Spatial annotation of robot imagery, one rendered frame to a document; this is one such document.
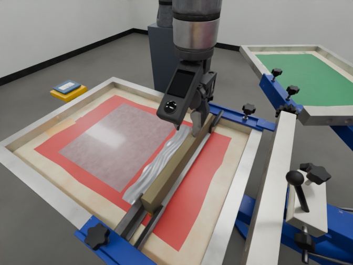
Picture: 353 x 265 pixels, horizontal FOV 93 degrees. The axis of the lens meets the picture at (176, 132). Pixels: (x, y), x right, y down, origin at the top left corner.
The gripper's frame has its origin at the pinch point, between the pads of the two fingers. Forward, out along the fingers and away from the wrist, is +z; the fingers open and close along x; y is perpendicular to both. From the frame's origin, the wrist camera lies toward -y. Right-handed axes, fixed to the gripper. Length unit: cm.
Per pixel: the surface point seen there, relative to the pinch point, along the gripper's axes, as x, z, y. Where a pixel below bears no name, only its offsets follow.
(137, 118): 28.9, 16.6, 11.6
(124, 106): 39.3, 16.6, 15.1
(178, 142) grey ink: 6.6, 16.3, 8.5
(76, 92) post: 71, 17, 12
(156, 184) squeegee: 0.4, 6.3, -13.3
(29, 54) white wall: 367, 83, 106
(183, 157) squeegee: -1.3, 6.7, -2.9
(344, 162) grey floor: -111, 112, 141
